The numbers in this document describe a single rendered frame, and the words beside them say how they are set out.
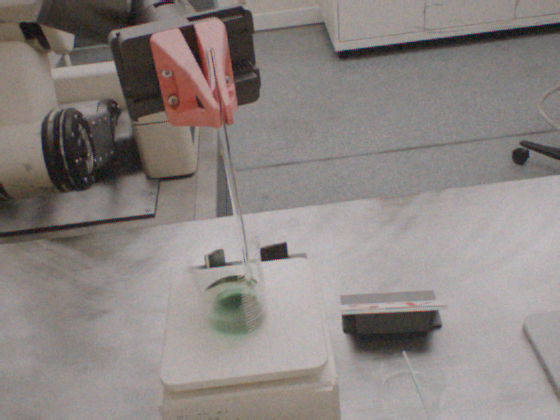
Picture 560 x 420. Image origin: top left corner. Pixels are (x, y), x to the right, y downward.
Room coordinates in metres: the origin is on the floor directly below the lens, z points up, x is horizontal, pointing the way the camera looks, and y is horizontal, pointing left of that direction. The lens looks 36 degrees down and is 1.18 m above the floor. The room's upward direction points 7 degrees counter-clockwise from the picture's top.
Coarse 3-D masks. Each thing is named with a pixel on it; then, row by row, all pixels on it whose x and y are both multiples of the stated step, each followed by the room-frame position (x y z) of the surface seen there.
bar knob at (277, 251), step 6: (264, 246) 0.45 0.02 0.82; (270, 246) 0.45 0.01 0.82; (276, 246) 0.45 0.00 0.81; (282, 246) 0.46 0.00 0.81; (264, 252) 0.44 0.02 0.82; (270, 252) 0.45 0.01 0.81; (276, 252) 0.45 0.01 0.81; (282, 252) 0.45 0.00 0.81; (264, 258) 0.44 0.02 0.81; (270, 258) 0.44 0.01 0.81; (276, 258) 0.45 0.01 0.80; (282, 258) 0.45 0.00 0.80; (288, 258) 0.44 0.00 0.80
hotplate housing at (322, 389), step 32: (320, 288) 0.39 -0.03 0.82; (160, 384) 0.31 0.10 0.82; (256, 384) 0.29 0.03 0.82; (288, 384) 0.29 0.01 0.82; (320, 384) 0.29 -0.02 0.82; (192, 416) 0.28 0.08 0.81; (224, 416) 0.28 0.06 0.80; (256, 416) 0.28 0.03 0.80; (288, 416) 0.28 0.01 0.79; (320, 416) 0.28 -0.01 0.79
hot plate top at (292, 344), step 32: (192, 288) 0.38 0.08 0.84; (288, 288) 0.37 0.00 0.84; (192, 320) 0.35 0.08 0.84; (288, 320) 0.33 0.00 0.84; (320, 320) 0.33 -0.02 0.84; (192, 352) 0.31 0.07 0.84; (224, 352) 0.31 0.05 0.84; (256, 352) 0.31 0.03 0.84; (288, 352) 0.30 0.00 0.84; (320, 352) 0.30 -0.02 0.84; (192, 384) 0.29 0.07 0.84; (224, 384) 0.29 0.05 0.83
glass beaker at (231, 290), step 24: (192, 240) 0.36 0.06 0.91; (216, 240) 0.37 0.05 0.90; (192, 264) 0.34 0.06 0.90; (216, 264) 0.36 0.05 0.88; (240, 264) 0.32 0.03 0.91; (216, 288) 0.32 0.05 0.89; (240, 288) 0.32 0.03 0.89; (264, 288) 0.34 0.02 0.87; (216, 312) 0.32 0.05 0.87; (240, 312) 0.32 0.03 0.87; (264, 312) 0.33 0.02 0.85; (216, 336) 0.32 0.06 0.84; (240, 336) 0.32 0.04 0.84
